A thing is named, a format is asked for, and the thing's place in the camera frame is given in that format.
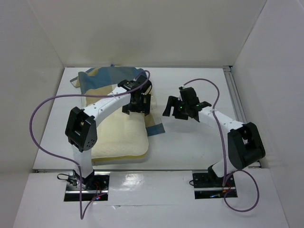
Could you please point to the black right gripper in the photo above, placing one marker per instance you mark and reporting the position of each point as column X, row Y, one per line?
column 180, row 111

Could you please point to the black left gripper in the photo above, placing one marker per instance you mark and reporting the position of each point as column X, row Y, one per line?
column 143, row 107

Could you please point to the cream pillow with duck patch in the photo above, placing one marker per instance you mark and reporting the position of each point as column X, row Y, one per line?
column 125, row 136

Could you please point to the blue beige plaid pillowcase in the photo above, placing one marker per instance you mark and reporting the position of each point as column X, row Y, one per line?
column 102, row 80

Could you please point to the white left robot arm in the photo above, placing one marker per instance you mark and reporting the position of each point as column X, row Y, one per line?
column 81, row 128

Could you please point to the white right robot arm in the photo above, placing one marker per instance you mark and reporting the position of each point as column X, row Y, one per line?
column 210, row 116

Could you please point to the aluminium frame rail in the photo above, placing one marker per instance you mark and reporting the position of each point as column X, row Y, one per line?
column 240, row 114

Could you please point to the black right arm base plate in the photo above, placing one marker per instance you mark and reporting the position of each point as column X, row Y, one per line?
column 206, row 188

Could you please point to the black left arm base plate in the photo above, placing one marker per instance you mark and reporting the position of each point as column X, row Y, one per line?
column 96, row 188

